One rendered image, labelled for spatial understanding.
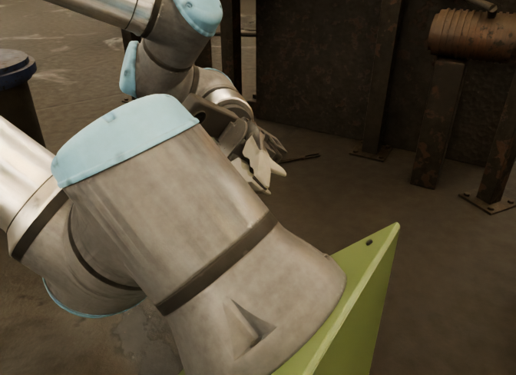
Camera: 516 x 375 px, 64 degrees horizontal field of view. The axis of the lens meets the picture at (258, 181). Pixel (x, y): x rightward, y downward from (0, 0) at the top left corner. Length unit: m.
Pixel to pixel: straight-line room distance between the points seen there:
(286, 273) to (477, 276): 0.82
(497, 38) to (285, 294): 1.03
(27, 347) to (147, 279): 0.62
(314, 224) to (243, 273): 0.84
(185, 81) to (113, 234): 0.41
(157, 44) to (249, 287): 0.44
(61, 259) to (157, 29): 0.34
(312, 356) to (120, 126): 0.25
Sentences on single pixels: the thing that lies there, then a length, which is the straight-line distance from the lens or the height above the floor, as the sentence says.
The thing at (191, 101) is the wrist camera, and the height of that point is 0.51.
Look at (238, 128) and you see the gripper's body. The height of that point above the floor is 0.46.
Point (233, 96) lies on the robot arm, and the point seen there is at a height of 0.47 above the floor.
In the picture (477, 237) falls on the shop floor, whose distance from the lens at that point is 1.29.
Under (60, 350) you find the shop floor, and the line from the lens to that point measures 0.97.
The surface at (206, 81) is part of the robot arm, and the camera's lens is 0.77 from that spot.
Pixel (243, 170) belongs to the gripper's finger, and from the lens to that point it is 0.57.
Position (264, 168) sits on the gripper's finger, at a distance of 0.55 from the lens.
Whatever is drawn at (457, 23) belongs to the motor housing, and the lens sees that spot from 1.29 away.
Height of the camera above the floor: 0.70
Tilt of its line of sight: 30 degrees down
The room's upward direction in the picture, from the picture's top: straight up
